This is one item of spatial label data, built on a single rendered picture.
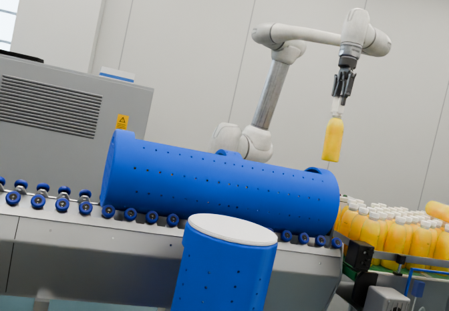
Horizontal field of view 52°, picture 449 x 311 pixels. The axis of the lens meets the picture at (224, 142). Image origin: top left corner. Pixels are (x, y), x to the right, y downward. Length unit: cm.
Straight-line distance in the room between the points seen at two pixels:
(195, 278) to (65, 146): 215
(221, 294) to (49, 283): 64
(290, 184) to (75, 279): 83
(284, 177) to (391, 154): 364
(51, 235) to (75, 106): 181
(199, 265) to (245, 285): 14
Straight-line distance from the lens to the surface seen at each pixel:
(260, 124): 253
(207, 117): 462
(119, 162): 157
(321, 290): 196
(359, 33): 203
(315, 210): 180
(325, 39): 225
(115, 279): 171
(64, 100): 333
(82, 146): 334
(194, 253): 135
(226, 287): 133
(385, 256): 195
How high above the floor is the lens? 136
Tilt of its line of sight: 3 degrees down
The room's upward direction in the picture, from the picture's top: 12 degrees clockwise
